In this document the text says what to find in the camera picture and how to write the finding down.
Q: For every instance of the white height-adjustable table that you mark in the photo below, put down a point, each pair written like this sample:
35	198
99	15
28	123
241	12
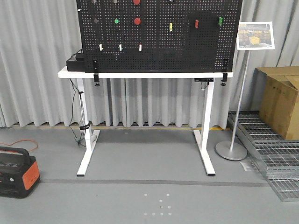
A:
91	137

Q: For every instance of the table height control panel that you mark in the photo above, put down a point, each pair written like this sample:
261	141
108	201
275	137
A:
204	79

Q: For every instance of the black perforated pegboard panel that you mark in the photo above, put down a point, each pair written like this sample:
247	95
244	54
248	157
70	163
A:
185	49

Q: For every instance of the right black table clamp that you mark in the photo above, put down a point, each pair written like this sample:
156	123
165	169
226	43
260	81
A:
224	73

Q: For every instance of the black box on table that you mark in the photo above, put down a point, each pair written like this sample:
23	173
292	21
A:
76	62

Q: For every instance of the lower red round push button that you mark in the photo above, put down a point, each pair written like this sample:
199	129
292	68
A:
137	21

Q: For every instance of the red round push button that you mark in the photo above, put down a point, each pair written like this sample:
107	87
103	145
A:
137	21
136	2

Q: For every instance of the upper red round push button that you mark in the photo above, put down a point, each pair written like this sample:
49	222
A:
136	2

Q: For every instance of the cardboard box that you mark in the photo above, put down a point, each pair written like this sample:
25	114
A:
280	105

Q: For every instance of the silver sign stand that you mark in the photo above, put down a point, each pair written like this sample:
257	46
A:
246	41

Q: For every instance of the grey pleated curtain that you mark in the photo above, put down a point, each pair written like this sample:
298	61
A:
38	36

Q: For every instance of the metal floor grating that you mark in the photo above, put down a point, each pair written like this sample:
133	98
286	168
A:
276	159

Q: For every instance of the black orange power station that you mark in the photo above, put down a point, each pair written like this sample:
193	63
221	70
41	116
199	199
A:
19	172

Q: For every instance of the green knob handle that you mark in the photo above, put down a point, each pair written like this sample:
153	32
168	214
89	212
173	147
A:
220	21

